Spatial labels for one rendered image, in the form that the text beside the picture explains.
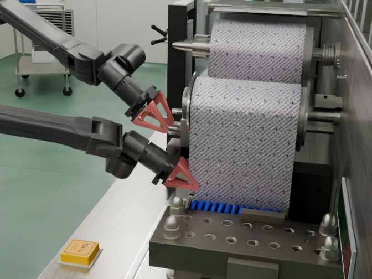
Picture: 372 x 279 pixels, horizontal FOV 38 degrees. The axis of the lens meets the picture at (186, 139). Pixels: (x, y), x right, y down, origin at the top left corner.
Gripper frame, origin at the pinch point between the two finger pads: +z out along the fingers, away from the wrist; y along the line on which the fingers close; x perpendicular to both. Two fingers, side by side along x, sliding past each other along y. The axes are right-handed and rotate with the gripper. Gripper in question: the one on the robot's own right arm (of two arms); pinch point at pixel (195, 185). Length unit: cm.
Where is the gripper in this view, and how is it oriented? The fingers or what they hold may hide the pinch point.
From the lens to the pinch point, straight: 125.8
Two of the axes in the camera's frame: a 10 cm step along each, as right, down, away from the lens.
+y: -2.1, 3.4, -9.2
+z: 8.3, 5.6, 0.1
